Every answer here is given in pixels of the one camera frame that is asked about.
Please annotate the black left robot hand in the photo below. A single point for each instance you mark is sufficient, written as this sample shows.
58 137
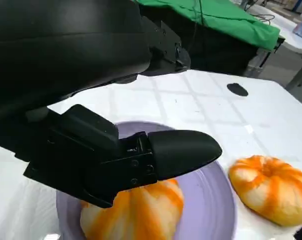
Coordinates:
65 45

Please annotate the lilac plate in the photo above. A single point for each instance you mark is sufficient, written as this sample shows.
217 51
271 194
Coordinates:
203 200

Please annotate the black cloth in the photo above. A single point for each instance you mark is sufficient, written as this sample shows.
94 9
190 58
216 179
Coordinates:
216 50

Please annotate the black round table hole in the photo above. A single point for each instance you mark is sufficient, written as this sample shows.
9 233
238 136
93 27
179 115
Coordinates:
237 89

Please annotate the green cloth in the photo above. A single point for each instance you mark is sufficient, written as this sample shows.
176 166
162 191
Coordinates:
228 20

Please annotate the white workshop table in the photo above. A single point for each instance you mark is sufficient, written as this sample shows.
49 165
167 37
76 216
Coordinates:
291 47

